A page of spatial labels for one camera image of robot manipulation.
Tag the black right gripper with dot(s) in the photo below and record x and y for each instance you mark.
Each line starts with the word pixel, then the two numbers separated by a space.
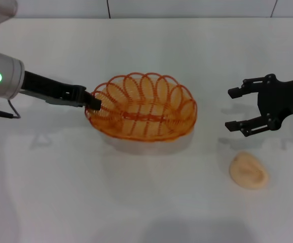
pixel 280 101

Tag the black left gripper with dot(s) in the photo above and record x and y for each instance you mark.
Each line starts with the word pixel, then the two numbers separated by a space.
pixel 50 88

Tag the orange woven plastic basket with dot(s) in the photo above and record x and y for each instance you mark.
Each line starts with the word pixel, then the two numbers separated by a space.
pixel 146 119

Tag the pale oval bread roll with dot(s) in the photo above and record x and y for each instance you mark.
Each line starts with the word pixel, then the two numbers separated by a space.
pixel 248 170

